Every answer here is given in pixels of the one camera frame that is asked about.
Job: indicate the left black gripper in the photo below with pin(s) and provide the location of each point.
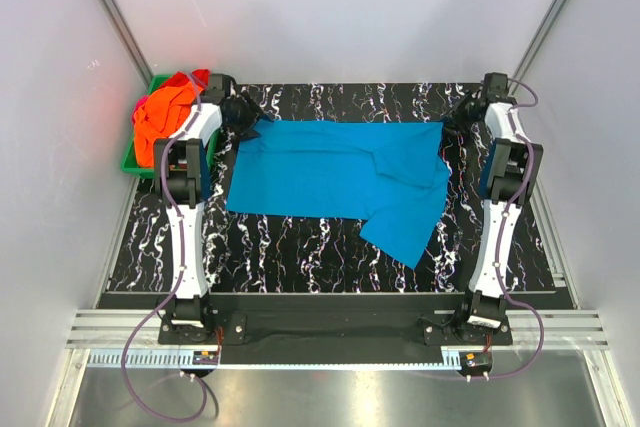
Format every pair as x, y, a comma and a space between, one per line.
252, 114

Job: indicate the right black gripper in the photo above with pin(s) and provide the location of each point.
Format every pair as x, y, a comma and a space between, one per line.
452, 117

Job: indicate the blue t shirt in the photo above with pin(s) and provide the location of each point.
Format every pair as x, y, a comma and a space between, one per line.
390, 176

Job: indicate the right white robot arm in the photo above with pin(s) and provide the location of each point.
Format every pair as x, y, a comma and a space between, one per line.
506, 185

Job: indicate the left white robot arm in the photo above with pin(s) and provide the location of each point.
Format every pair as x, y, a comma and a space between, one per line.
182, 181

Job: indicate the red t shirt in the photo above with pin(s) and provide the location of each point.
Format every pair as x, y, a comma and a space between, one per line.
198, 78

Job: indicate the orange t shirt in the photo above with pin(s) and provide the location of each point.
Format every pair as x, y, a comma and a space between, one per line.
160, 116

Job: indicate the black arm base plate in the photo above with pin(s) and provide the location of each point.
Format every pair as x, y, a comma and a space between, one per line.
244, 319

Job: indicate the white slotted cable duct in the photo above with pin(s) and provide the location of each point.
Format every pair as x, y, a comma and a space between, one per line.
429, 359

